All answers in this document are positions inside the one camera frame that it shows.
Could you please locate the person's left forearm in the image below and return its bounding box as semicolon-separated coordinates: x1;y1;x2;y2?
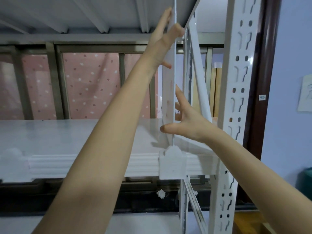
32;53;156;234

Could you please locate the person's right hand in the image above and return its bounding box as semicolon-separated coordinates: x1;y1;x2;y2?
160;84;221;143

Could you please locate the white divider clip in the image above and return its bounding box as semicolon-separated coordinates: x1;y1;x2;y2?
0;148;29;184

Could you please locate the white divider panel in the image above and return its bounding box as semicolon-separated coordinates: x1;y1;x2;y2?
161;0;178;147

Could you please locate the white paper sign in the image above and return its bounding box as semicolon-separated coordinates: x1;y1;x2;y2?
297;75;312;112

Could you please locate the light wooden wardrobe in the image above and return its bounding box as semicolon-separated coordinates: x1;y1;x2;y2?
209;67;223;118

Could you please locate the person's right forearm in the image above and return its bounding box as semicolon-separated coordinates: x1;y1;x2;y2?
203;129;312;234

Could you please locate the white metal shelving rack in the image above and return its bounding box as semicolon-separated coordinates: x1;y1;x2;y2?
0;0;263;234

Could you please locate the person's left hand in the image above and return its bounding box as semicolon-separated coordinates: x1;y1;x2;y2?
144;6;185;70

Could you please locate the teal green bag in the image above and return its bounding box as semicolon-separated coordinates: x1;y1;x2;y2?
298;167;312;200

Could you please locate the metal window frame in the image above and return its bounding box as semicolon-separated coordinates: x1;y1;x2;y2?
0;32;225;193

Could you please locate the pink dotted curtain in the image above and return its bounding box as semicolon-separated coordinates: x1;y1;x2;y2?
0;52;161;120

